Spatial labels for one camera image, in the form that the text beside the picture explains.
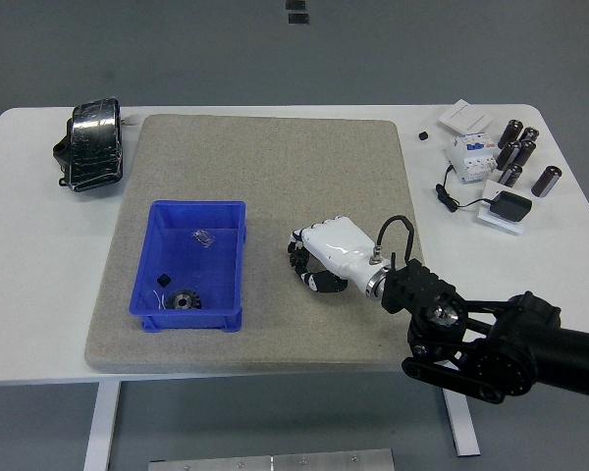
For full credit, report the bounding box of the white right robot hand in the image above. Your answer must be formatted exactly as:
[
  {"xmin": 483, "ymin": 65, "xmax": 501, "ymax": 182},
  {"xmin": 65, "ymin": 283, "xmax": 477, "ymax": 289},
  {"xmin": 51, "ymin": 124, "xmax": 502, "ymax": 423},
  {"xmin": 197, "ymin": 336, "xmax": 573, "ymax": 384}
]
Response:
[{"xmin": 287, "ymin": 215, "xmax": 389, "ymax": 295}]

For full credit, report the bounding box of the small black spur gear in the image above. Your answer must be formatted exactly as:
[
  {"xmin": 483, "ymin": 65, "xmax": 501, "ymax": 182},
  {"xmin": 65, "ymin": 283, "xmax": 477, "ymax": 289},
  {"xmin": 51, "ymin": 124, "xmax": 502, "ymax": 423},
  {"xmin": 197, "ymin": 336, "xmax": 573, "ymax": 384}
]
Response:
[{"xmin": 289, "ymin": 244, "xmax": 311, "ymax": 274}]

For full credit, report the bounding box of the large black bevel gear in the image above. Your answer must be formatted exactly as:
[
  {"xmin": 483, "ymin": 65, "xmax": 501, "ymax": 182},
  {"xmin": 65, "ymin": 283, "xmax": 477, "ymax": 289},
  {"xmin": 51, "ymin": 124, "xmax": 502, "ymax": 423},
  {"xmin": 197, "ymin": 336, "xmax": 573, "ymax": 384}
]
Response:
[{"xmin": 168, "ymin": 288, "xmax": 203, "ymax": 312}]

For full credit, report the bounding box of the blue plastic box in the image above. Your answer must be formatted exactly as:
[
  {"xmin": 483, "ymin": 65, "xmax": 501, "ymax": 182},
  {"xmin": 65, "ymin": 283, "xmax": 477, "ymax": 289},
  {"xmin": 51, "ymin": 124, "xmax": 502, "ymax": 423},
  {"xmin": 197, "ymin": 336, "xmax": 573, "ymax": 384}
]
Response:
[{"xmin": 128, "ymin": 199, "xmax": 249, "ymax": 334}]

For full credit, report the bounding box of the grey-brown felt mat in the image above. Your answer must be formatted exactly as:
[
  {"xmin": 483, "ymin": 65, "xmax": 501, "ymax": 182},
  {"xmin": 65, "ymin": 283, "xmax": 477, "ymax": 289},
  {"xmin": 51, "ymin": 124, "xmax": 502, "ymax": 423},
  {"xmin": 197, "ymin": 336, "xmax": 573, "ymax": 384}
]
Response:
[{"xmin": 83, "ymin": 114, "xmax": 446, "ymax": 373}]

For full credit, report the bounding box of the white circuit breaker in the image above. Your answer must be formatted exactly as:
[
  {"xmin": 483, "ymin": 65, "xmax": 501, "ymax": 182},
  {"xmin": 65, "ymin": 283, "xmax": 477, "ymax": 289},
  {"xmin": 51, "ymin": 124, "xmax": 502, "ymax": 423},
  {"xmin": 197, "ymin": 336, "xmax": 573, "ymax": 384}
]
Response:
[{"xmin": 445, "ymin": 131, "xmax": 500, "ymax": 186}]

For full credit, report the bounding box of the white socket plate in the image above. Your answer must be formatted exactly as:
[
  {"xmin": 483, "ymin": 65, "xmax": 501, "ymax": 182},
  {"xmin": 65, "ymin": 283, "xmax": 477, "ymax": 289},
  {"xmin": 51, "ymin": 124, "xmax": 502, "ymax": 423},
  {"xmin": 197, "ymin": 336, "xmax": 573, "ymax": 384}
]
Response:
[{"xmin": 476, "ymin": 179, "xmax": 527, "ymax": 236}]

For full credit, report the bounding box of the black power adapter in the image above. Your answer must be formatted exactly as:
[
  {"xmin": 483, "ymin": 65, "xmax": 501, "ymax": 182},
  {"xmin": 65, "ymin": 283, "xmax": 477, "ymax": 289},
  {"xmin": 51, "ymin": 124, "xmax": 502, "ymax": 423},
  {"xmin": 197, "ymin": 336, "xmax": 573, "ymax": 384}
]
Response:
[{"xmin": 489, "ymin": 190, "xmax": 533, "ymax": 224}]

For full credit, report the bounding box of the white table leg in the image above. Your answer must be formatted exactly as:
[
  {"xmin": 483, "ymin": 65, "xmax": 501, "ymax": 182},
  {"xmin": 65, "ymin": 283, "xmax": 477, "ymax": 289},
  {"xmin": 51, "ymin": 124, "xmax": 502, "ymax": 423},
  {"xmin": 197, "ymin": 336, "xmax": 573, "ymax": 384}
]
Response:
[
  {"xmin": 82, "ymin": 380, "xmax": 123, "ymax": 471},
  {"xmin": 439, "ymin": 387, "xmax": 481, "ymax": 458}
]

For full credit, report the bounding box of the black tape-wrapped device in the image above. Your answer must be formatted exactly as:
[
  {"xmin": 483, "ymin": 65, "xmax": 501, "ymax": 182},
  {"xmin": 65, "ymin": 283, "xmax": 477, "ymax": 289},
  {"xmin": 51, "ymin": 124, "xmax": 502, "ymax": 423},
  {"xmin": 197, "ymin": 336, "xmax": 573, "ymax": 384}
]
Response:
[{"xmin": 52, "ymin": 96, "xmax": 128, "ymax": 193}]

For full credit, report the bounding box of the black adapter cord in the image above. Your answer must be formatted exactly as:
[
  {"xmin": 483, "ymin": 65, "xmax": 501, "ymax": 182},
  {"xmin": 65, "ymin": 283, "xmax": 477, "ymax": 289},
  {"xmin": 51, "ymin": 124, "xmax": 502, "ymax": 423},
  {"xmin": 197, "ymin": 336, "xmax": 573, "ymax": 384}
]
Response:
[{"xmin": 435, "ymin": 164, "xmax": 495, "ymax": 213}]

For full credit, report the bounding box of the white wall switch plate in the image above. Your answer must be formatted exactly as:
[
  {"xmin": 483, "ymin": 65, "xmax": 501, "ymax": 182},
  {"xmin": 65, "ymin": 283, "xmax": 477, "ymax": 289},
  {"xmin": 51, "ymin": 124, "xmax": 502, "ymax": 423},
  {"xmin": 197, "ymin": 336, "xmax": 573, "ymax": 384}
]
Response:
[{"xmin": 439, "ymin": 99, "xmax": 494, "ymax": 136}]

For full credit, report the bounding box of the grey metal base plate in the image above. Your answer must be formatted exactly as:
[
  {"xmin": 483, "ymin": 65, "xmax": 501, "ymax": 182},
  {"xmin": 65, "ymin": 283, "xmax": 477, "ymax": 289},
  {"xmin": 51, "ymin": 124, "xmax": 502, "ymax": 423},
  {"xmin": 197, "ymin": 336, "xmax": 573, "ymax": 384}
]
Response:
[{"xmin": 148, "ymin": 448, "xmax": 396, "ymax": 471}]

